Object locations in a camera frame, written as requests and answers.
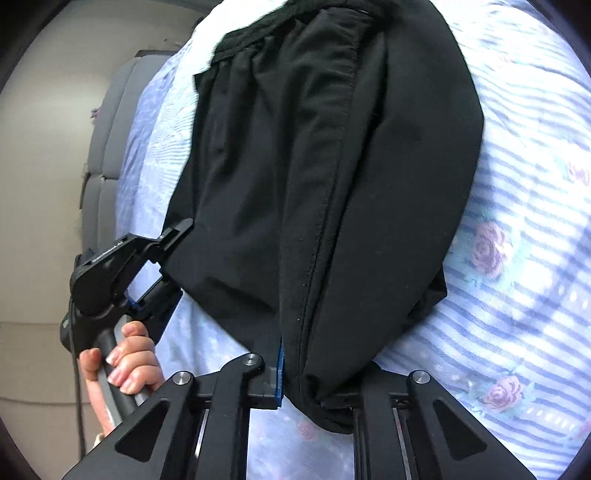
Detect black cable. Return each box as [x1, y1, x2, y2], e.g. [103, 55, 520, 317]
[69, 295, 88, 462]

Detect grey padded headboard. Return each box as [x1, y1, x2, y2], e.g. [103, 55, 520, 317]
[79, 51, 160, 222]

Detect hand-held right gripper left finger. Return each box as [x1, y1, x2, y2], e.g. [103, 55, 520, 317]
[62, 339, 283, 480]

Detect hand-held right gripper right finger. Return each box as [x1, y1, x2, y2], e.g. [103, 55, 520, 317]
[353, 364, 539, 480]

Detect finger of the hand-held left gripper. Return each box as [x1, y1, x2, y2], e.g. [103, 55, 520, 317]
[139, 220, 193, 266]
[131, 274, 183, 344]

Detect folded white cloth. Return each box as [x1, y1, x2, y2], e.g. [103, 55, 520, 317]
[178, 0, 287, 77]

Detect blue striped floral blanket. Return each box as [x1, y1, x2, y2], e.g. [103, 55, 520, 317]
[115, 0, 591, 480]

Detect black pants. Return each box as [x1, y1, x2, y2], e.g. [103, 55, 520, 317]
[164, 0, 485, 435]

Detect person's left hand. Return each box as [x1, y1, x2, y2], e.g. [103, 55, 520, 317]
[78, 320, 163, 395]

